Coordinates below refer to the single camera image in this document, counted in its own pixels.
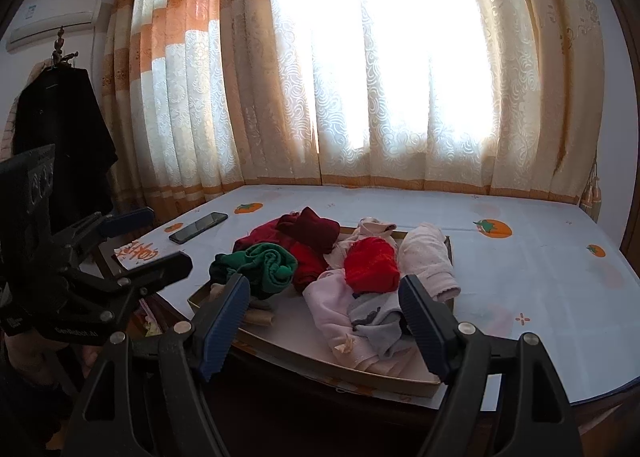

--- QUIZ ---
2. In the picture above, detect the bright red underwear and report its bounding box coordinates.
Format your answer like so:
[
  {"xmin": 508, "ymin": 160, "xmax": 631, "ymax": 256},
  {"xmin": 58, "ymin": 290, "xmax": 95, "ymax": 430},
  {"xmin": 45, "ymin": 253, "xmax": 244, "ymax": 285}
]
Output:
[{"xmin": 344, "ymin": 237, "xmax": 400, "ymax": 295}]

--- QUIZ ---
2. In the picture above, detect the dark red underwear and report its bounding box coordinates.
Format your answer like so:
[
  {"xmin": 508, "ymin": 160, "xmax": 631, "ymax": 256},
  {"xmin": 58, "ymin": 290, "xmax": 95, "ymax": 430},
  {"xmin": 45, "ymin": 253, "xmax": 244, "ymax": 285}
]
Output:
[{"xmin": 233, "ymin": 206, "xmax": 341, "ymax": 295}]

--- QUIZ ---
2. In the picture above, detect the pale pink underwear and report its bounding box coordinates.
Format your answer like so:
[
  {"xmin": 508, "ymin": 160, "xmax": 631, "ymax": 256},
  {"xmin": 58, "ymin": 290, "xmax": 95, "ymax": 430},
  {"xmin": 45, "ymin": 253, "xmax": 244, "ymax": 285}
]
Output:
[{"xmin": 397, "ymin": 223, "xmax": 461, "ymax": 303}]

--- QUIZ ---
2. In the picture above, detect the grey underwear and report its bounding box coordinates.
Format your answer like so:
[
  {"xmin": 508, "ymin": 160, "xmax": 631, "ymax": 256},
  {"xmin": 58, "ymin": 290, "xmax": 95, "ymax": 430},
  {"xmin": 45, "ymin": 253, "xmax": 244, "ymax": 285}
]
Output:
[{"xmin": 347, "ymin": 291, "xmax": 413, "ymax": 359}]

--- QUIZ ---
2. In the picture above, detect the pink dotted underwear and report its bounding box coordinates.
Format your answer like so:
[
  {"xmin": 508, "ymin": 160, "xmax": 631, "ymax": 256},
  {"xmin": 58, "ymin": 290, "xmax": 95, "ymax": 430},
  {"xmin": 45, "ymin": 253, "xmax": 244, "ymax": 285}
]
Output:
[{"xmin": 324, "ymin": 216, "xmax": 397, "ymax": 269}]

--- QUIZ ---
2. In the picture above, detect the white patterned table cover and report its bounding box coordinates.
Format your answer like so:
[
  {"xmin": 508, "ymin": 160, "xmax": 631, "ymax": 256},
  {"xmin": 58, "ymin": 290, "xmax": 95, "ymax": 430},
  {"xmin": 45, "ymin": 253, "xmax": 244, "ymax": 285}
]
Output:
[{"xmin": 115, "ymin": 186, "xmax": 639, "ymax": 404}]

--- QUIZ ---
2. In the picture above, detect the black hanging coat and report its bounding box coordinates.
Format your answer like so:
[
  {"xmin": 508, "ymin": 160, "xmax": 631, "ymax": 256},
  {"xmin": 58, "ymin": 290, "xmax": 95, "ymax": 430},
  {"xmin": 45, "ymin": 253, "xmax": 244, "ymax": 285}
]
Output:
[{"xmin": 12, "ymin": 67, "xmax": 118, "ymax": 233}]

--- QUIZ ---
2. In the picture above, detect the black smartphone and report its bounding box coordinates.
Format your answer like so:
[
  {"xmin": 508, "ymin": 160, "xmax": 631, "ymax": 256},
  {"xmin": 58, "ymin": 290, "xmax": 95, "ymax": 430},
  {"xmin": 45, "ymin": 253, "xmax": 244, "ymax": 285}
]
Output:
[{"xmin": 169, "ymin": 212, "xmax": 228, "ymax": 245}]

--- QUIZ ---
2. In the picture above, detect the green underwear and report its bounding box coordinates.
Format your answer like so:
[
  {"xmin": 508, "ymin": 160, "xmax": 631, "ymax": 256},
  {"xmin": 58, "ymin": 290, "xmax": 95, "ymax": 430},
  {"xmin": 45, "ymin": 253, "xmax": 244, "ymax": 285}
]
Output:
[{"xmin": 209, "ymin": 243, "xmax": 298, "ymax": 300}]

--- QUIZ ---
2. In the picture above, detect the light pink underwear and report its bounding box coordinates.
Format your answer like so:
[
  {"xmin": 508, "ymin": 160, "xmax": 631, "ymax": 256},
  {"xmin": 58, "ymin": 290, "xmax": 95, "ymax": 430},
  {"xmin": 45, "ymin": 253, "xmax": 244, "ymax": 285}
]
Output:
[{"xmin": 303, "ymin": 269, "xmax": 418, "ymax": 377}]

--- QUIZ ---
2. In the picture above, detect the black left camera box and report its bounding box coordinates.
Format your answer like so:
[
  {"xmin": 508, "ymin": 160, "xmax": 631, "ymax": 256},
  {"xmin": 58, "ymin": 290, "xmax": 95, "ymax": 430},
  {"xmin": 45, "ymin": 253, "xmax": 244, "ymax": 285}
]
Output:
[{"xmin": 1, "ymin": 145, "xmax": 54, "ymax": 263}]

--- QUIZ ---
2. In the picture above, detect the beige orange lace curtain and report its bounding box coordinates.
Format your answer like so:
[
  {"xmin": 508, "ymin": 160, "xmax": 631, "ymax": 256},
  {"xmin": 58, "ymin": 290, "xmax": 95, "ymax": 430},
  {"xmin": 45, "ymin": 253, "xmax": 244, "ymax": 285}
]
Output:
[{"xmin": 102, "ymin": 0, "xmax": 604, "ymax": 221}]

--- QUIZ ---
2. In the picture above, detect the tan beige underwear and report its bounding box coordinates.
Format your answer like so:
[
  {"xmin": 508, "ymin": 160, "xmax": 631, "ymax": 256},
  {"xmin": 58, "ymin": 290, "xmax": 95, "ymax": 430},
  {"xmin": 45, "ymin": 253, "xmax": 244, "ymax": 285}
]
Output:
[{"xmin": 207, "ymin": 283, "xmax": 276, "ymax": 327}]

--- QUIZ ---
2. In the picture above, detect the shallow cardboard box tray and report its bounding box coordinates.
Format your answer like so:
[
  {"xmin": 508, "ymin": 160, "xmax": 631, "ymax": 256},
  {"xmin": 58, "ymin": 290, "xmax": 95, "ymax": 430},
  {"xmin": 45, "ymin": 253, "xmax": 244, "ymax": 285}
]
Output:
[{"xmin": 186, "ymin": 225, "xmax": 456, "ymax": 399}]

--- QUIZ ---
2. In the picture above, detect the dark wooden dresser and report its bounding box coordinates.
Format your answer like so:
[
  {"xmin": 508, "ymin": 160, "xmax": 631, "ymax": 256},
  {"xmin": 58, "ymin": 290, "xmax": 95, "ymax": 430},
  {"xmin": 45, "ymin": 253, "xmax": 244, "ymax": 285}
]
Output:
[{"xmin": 206, "ymin": 326, "xmax": 639, "ymax": 456}]

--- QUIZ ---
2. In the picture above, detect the wooden coat rack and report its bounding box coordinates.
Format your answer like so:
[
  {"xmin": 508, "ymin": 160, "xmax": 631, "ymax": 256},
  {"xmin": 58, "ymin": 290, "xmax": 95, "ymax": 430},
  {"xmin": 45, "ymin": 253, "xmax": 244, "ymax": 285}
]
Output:
[{"xmin": 51, "ymin": 26, "xmax": 79, "ymax": 68}]

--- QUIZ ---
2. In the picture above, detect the white wall air conditioner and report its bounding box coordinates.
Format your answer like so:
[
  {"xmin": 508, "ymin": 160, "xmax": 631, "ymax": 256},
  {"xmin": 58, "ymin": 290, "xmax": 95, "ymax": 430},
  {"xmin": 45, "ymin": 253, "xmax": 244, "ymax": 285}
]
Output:
[{"xmin": 6, "ymin": 0, "xmax": 102, "ymax": 52}]

